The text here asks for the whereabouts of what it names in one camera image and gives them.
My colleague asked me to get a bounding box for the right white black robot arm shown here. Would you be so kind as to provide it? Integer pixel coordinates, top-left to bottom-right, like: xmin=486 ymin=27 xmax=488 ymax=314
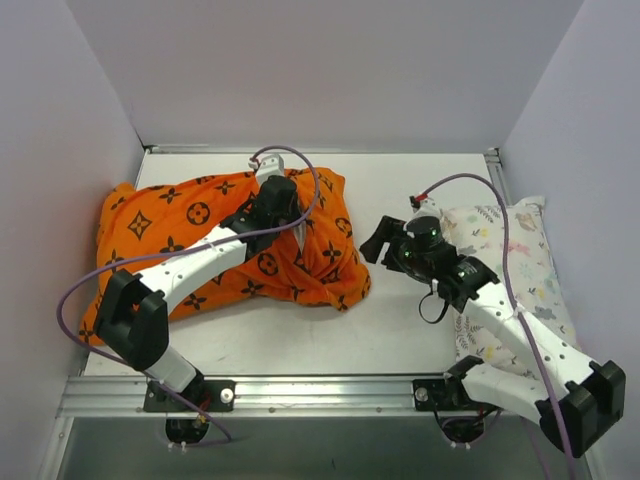
xmin=360 ymin=216 xmax=626 ymax=458

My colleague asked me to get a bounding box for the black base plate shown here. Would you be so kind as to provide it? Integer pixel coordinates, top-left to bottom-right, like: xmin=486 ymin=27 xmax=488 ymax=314
xmin=142 ymin=379 xmax=236 ymax=413
xmin=412 ymin=378 xmax=483 ymax=412

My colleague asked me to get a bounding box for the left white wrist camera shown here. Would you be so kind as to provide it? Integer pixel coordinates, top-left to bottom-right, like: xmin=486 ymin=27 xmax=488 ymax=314
xmin=248 ymin=154 xmax=285 ymax=186

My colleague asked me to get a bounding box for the white animal print pillow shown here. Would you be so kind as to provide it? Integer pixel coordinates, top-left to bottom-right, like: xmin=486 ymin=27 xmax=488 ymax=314
xmin=439 ymin=196 xmax=581 ymax=377

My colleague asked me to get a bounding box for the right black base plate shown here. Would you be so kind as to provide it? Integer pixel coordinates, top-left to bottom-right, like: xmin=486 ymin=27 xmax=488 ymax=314
xmin=412 ymin=378 xmax=483 ymax=412

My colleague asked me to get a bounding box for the orange black patterned pillowcase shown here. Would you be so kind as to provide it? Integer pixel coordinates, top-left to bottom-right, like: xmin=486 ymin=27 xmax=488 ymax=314
xmin=77 ymin=166 xmax=373 ymax=346

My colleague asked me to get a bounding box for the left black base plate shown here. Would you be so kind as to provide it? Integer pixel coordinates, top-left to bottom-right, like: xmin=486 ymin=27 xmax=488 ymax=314
xmin=142 ymin=379 xmax=236 ymax=413

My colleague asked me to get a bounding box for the front aluminium rail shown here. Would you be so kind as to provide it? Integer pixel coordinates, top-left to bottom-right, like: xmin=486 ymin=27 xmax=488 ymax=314
xmin=58 ymin=374 xmax=489 ymax=420

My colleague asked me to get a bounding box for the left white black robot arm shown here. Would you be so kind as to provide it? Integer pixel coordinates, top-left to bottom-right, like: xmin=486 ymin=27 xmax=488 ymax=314
xmin=94 ymin=175 xmax=301 ymax=411

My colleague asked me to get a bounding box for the aluminium rail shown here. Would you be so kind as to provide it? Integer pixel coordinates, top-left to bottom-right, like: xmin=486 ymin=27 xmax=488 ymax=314
xmin=484 ymin=148 xmax=512 ymax=205
xmin=58 ymin=374 xmax=489 ymax=420

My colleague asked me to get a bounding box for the black looped cable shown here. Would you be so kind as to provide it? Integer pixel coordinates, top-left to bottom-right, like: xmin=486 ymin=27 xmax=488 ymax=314
xmin=418 ymin=284 xmax=449 ymax=325

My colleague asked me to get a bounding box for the right side aluminium rail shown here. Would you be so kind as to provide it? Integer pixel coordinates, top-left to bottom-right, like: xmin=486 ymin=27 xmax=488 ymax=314
xmin=484 ymin=148 xmax=512 ymax=205

